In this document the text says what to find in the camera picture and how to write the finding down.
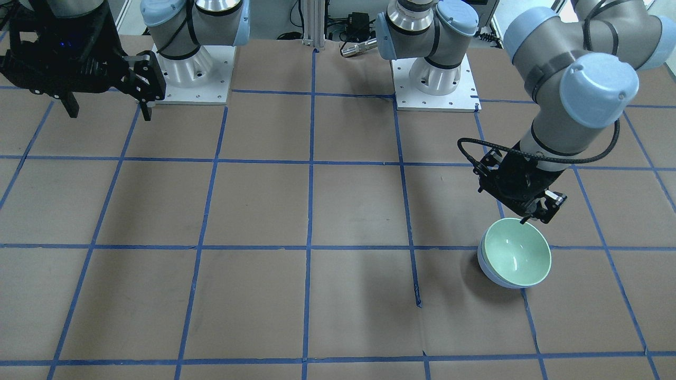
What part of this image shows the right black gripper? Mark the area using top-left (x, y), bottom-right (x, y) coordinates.
top-left (2, 1), bottom-right (166, 122)

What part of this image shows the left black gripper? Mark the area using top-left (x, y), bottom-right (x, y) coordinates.
top-left (474, 149), bottom-right (568, 224)

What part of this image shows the green bowl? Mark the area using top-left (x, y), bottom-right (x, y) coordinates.
top-left (481, 218), bottom-right (551, 289)

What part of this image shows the blue bowl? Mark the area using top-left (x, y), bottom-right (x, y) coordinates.
top-left (477, 239), bottom-right (521, 289)

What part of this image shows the silver metal connector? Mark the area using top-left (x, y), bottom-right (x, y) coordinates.
top-left (340, 38), bottom-right (378, 58)

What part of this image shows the black power adapter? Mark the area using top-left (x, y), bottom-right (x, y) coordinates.
top-left (346, 12), bottom-right (370, 42)

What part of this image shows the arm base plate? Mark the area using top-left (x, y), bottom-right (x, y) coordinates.
top-left (157, 45), bottom-right (237, 106)
top-left (390, 55), bottom-right (482, 112)

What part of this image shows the aluminium frame post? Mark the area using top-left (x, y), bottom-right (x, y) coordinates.
top-left (299, 0), bottom-right (327, 51)

